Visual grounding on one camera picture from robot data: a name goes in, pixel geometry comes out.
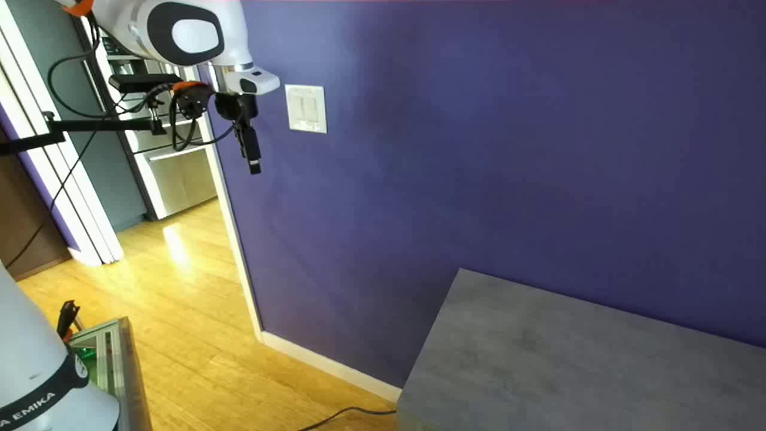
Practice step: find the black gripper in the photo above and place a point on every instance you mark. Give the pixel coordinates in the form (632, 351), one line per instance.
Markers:
(239, 104)

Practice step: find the white rocker switch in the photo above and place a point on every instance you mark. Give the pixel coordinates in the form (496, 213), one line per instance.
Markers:
(300, 109)
(315, 109)

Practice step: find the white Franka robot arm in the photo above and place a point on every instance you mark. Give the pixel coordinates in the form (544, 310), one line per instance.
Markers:
(134, 24)

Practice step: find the white background cabinet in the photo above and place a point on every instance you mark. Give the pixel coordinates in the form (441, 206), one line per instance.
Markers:
(181, 180)

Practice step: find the white baseboard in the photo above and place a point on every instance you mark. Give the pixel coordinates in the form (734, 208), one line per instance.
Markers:
(337, 366)

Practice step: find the black clamp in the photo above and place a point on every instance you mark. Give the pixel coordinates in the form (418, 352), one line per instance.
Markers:
(67, 315)

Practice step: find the black orange wrist camera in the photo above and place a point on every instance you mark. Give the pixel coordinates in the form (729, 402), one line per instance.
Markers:
(192, 98)

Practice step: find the white wall corner trim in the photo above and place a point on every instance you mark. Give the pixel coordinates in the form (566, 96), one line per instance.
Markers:
(239, 255)

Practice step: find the black stereo camera bar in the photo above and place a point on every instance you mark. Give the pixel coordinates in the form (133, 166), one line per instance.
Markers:
(144, 83)

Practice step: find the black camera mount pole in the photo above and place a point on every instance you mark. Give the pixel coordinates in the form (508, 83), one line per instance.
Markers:
(97, 125)

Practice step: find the white door frame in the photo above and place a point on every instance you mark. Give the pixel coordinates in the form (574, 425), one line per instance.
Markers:
(72, 206)

